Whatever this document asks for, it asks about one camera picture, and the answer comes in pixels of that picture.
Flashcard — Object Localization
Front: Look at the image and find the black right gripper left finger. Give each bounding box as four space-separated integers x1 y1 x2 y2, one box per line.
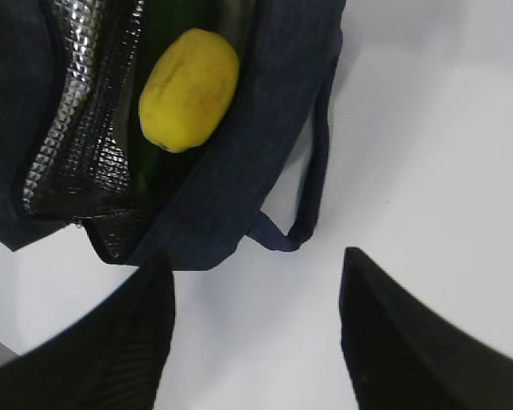
0 254 176 409

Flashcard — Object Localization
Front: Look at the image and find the green cucumber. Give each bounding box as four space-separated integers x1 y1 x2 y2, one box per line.
127 0 220 202

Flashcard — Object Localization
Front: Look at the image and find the yellow lemon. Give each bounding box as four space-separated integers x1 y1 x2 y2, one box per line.
138 28 240 154

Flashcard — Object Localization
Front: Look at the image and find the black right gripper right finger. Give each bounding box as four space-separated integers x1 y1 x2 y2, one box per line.
339 247 513 409

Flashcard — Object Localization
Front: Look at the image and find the navy blue lunch bag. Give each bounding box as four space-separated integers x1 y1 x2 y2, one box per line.
0 1 345 271

